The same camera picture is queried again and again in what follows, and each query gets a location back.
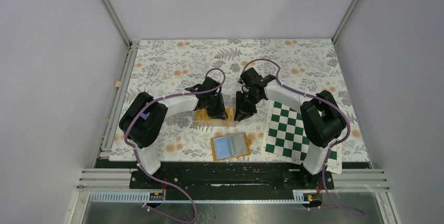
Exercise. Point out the green white chessboard mat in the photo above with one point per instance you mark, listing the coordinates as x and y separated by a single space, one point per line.
284 137

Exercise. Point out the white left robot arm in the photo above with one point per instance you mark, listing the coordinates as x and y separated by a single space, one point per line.
143 120

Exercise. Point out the floral patterned table mat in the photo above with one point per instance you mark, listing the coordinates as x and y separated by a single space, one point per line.
164 67

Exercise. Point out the orange leather card holder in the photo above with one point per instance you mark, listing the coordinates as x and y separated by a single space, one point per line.
240 145

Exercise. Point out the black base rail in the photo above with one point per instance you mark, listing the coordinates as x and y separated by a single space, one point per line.
232 180

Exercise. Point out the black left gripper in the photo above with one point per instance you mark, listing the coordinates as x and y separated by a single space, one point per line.
220 113

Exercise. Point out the clear box of orange blocks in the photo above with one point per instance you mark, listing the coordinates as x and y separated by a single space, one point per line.
201 118

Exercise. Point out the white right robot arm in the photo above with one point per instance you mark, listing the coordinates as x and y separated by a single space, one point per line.
323 121

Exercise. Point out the aluminium frame rails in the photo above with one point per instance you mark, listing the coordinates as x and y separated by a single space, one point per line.
104 179

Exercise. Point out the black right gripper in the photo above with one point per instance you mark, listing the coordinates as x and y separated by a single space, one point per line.
242 111

